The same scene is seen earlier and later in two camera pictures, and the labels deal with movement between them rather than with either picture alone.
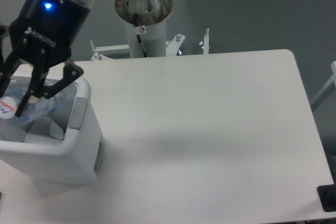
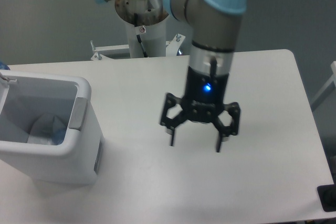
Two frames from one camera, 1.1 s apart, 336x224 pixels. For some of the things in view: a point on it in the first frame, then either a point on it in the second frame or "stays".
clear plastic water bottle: x=9 y=108 → x=58 y=135
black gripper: x=47 y=27 → x=203 y=100
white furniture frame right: x=332 y=79 stays
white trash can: x=56 y=140 stays
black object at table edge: x=327 y=194 stays
